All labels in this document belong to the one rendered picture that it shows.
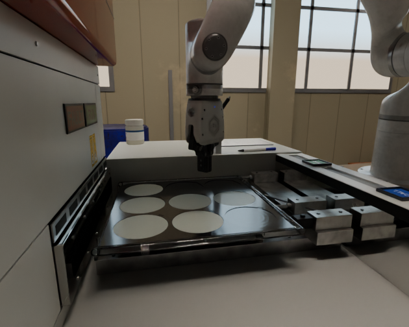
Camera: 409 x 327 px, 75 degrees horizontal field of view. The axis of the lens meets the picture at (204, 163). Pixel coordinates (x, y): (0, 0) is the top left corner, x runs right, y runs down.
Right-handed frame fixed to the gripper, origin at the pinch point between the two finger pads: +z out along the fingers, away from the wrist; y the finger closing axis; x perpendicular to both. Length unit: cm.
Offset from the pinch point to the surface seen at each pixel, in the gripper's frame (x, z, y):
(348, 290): -34.3, 16.0, -5.5
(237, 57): 124, -64, 226
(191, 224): -8.1, 8.0, -14.7
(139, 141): 43.7, 0.1, 15.8
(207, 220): -9.6, 8.0, -11.8
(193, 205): -2.6, 8.0, -7.4
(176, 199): 3.2, 8.0, -6.7
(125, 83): 210, -34, 136
